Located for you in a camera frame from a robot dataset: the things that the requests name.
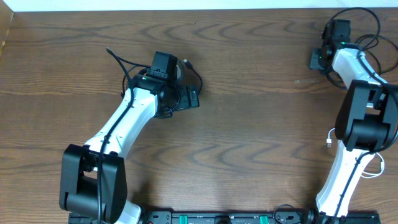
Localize black usb cable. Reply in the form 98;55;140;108
325;33;398;90
120;58;203;119

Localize white usb cable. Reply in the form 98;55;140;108
325;128;386;179

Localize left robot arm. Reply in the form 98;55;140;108
59;51;201;224

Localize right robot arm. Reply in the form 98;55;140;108
310;19;397;222

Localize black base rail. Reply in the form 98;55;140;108
138;209;381;224

